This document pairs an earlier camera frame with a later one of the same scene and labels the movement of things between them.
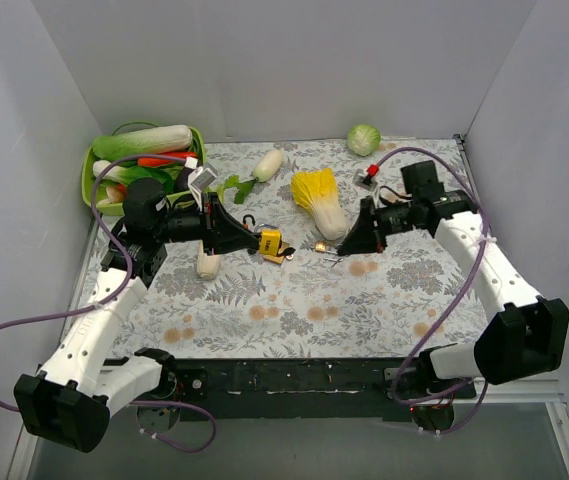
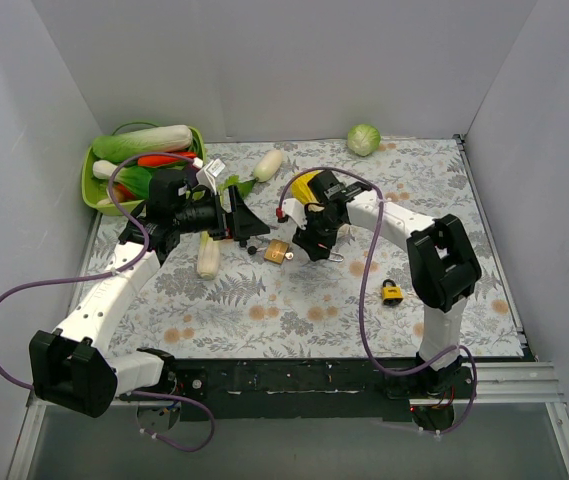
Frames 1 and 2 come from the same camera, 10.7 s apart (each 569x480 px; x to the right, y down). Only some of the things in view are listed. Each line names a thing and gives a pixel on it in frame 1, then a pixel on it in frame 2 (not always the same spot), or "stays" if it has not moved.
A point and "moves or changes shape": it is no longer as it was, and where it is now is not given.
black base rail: (293, 387) stays
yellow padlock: (270, 241) → (391, 293)
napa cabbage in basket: (143, 141) stays
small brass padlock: (321, 246) moves or changes shape
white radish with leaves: (265, 167) stays
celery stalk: (208, 266) stays
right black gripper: (369, 226) → (317, 241)
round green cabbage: (363, 139) stays
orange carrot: (158, 162) stays
